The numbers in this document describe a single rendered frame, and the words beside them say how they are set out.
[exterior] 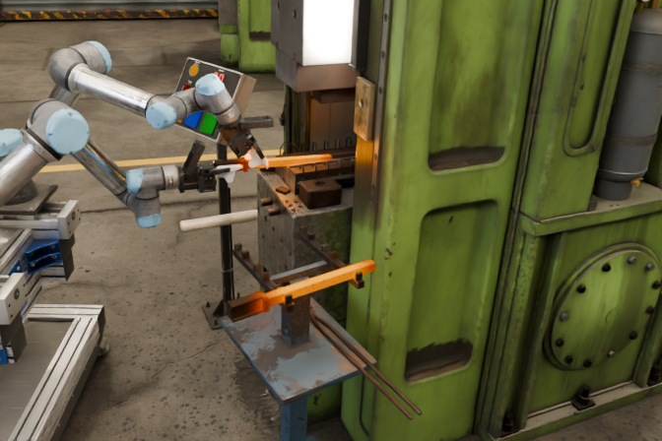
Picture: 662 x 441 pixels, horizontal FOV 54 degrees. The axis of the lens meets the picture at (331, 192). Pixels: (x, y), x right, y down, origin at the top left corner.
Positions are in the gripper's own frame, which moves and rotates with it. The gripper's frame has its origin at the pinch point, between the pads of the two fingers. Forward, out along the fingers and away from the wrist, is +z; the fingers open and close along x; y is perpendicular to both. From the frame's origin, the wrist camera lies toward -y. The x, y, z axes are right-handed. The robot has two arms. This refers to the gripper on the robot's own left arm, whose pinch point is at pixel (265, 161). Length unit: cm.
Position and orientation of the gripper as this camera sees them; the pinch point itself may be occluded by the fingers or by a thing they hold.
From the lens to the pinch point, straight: 217.4
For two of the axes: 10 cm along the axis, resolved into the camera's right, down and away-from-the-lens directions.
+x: 4.0, 4.1, -8.2
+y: -8.2, 5.6, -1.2
